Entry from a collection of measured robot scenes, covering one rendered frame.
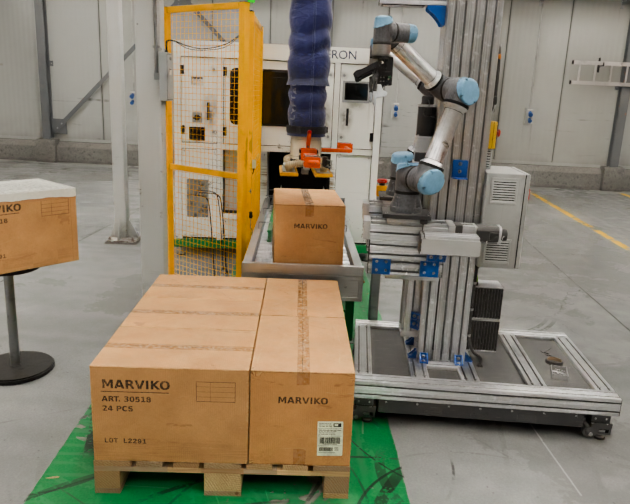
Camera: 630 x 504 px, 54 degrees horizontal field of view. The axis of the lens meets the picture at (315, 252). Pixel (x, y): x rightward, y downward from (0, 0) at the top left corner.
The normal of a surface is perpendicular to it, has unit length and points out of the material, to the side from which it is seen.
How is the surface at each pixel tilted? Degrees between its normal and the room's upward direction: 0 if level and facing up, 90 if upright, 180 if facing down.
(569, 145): 90
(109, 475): 90
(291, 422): 90
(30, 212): 90
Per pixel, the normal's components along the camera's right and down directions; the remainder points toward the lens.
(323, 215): 0.07, 0.25
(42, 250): 0.76, 0.19
